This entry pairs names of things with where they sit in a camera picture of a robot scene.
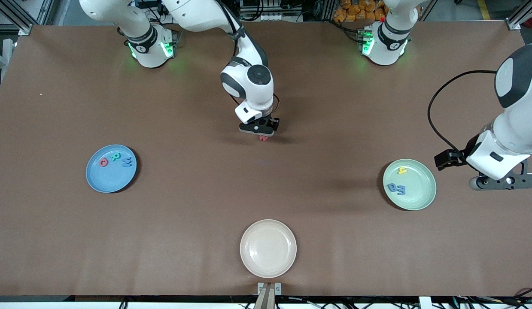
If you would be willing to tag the yellow foam lowercase h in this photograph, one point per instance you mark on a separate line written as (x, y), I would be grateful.
(402, 170)

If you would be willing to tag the blue foam letter E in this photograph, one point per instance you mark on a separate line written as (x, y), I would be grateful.
(401, 189)

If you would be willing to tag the blue foam letter a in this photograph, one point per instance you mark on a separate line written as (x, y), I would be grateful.
(392, 186)

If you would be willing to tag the blue foam letter M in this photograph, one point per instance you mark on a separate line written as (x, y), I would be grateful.
(127, 162)

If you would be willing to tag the teal foam letter R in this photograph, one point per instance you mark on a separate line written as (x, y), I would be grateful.
(115, 156)

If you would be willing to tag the pink foam letter Q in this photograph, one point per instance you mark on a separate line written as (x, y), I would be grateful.
(103, 162)

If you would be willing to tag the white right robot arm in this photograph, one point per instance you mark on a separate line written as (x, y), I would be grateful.
(257, 92)

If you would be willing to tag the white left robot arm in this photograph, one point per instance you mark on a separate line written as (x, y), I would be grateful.
(519, 124)

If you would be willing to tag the green plate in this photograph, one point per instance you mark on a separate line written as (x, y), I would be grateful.
(416, 193)

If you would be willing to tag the beige plate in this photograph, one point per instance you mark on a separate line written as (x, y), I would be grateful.
(268, 248)

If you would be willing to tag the blue plate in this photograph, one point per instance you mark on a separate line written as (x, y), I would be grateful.
(113, 176)

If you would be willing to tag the white power strip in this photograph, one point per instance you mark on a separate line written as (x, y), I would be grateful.
(175, 7)

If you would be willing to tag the orange snack bags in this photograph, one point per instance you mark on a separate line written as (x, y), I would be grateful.
(356, 10)

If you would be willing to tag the white plastic block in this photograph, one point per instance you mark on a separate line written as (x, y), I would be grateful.
(424, 303)

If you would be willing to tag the aluminium frame post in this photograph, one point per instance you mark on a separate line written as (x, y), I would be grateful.
(24, 28)
(514, 25)

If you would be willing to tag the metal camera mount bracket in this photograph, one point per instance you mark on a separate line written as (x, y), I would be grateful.
(269, 296)

